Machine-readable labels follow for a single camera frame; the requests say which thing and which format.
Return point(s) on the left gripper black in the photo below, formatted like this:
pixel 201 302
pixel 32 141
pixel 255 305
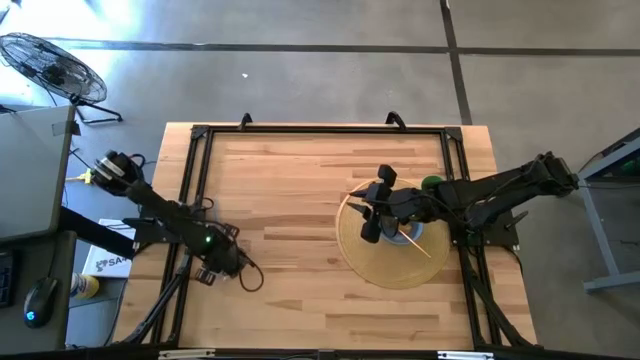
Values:
pixel 222 252

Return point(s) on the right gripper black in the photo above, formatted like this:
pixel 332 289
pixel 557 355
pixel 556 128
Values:
pixel 407 207

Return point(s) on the blue ceramic bowl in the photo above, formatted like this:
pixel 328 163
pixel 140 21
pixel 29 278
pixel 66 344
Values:
pixel 410 235

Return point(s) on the wooden spoon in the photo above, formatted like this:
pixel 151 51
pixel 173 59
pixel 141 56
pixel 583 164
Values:
pixel 416 245

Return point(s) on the green plastic cup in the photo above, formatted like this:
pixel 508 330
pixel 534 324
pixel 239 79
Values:
pixel 431 182

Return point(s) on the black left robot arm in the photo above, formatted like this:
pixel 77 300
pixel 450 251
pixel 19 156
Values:
pixel 155 205

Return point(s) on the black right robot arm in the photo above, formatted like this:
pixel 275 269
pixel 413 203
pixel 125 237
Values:
pixel 500 192

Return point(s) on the round woven straw placemat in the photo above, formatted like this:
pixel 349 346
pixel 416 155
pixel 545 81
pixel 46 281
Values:
pixel 395 265

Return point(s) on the white printed cardboard box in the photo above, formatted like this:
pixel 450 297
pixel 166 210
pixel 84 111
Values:
pixel 107 257

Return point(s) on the yellow and white bottle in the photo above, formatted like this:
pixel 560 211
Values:
pixel 85 286

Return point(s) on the black computer mouse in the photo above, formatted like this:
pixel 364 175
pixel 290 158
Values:
pixel 40 302

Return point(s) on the dark grey desk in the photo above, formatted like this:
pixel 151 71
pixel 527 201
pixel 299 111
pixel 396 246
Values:
pixel 30 335

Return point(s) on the black keyboard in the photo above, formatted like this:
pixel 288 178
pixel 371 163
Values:
pixel 6 277

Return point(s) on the grey metal side table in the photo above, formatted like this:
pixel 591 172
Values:
pixel 600 225

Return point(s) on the black floor fan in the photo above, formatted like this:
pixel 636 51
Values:
pixel 52 67

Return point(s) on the black aluminium table frame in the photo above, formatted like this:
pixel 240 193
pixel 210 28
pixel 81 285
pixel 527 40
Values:
pixel 325 130

